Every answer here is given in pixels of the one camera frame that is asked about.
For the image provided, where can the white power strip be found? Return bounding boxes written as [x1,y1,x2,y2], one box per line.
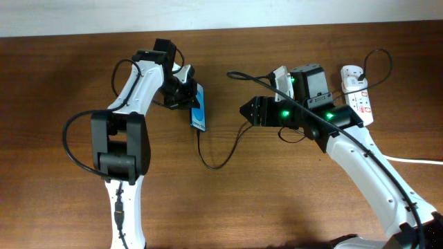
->
[341,65,374,127]

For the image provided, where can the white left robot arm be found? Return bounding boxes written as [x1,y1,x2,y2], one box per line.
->
[62,38,200,248]

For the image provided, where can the white charger plug adapter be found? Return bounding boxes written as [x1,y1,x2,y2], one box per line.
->
[342,76,368,93]

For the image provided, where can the black charger cable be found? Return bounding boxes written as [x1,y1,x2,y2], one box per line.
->
[196,48,394,170]

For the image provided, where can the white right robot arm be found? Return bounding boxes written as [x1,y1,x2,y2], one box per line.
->
[227,64,442,248]

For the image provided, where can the blue smartphone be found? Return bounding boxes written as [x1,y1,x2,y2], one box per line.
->
[190,84,206,132]

